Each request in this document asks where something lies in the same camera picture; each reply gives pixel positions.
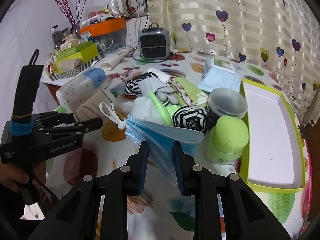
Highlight white red-striped towel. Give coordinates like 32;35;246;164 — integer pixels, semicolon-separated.
73;89;116;122

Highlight blue face masks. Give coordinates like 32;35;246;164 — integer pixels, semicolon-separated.
99;102;204;185

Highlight black white striped sock roll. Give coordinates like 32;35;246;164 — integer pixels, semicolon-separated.
172;106;206;133

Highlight left hand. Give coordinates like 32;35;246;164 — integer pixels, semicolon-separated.
1;162;46;192

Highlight chevron pattern tray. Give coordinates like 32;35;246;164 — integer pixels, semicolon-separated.
48;52;106;82

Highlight green plastic jar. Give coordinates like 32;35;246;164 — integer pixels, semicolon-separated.
206;116;249;165

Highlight green cardboard box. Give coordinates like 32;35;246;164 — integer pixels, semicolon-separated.
55;41;98;74

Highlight black white striped sock far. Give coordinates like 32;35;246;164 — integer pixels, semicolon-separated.
124;72;159;96

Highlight rolled white paper tube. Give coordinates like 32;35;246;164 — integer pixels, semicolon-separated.
101;49;131;71

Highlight light green thin cloth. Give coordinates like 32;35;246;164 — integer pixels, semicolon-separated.
148;91;180;126

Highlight grey folded sock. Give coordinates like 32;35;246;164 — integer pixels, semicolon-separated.
138;77;179;106

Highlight green white box tray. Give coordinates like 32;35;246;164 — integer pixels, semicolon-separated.
239;79;305;193

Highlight clear plastic lidded jar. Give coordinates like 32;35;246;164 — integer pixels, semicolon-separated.
206;88;248;130

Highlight green patterned cloth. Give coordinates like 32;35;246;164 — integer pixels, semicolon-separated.
168;76;208;108

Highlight orange lidded storage box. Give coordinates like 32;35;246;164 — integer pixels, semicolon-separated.
80;17;126;53

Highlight wet wipes pack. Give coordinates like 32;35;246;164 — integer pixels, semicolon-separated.
198;58;241;92

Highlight grey portable space heater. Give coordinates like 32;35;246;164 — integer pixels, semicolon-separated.
138;22;170;60

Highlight purple dried flower branches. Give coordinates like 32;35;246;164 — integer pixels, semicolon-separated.
54;0;87;28

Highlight heart patterned curtain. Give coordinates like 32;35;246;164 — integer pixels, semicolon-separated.
148;0;319;125

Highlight black wrist strap handle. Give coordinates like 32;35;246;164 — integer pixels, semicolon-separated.
10;49;44;136

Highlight black heater power cable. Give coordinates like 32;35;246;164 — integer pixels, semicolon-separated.
131;43;193;64

